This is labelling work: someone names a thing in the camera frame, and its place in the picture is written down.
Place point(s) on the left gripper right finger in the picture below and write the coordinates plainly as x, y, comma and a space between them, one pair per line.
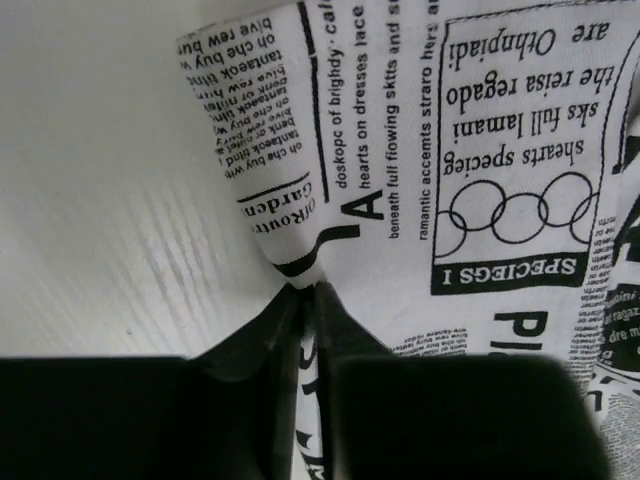
446, 417

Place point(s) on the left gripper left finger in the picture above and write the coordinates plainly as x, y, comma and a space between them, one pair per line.
226, 414

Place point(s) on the newspaper print trousers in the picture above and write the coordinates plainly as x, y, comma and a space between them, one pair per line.
464, 174

